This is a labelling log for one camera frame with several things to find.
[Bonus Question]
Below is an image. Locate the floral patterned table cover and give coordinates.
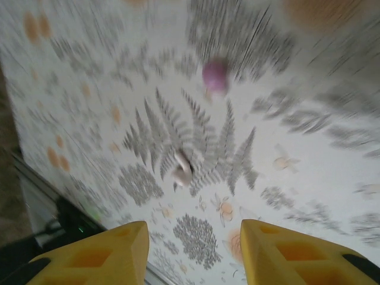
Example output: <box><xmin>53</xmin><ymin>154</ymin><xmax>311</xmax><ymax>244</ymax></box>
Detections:
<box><xmin>0</xmin><ymin>0</ymin><xmax>380</xmax><ymax>285</ymax></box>

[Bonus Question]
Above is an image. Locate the long aluminium base rail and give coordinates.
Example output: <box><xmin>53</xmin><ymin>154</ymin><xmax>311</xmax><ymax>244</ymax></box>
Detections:
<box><xmin>11</xmin><ymin>153</ymin><xmax>167</xmax><ymax>285</ymax></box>

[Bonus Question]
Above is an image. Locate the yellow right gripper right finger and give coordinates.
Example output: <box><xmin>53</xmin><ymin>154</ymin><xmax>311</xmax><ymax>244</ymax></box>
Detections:
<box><xmin>239</xmin><ymin>218</ymin><xmax>380</xmax><ymax>285</ymax></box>

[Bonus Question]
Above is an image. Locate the white wireless earbud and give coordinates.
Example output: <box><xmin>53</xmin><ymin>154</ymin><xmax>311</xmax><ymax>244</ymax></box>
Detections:
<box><xmin>172</xmin><ymin>151</ymin><xmax>194</xmax><ymax>191</ymax></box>

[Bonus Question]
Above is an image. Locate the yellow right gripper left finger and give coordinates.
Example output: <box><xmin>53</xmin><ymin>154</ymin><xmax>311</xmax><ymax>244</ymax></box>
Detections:
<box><xmin>26</xmin><ymin>220</ymin><xmax>150</xmax><ymax>285</ymax></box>

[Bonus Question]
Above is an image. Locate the pink wireless earbud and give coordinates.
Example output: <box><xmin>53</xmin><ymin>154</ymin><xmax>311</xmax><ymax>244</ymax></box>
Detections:
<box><xmin>201</xmin><ymin>56</ymin><xmax>231</xmax><ymax>96</ymax></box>

